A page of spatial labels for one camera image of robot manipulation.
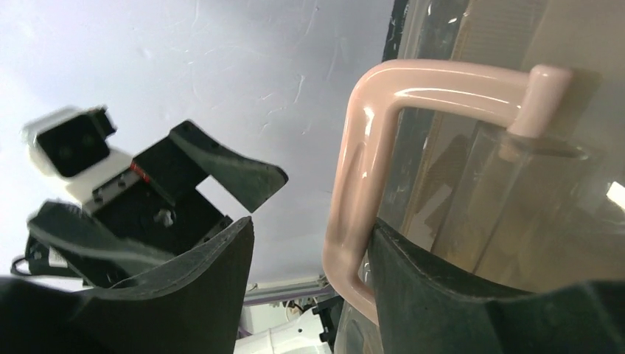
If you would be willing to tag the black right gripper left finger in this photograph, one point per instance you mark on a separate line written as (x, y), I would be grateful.
(191, 304)

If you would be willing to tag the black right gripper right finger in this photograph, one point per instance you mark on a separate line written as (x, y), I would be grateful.
(427, 305)

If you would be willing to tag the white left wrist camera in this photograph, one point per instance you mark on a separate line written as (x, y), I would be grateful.
(69, 148)

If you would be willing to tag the translucent beige tool box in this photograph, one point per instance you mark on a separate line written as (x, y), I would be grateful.
(492, 136)

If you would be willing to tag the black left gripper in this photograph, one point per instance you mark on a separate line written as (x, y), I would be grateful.
(136, 222)

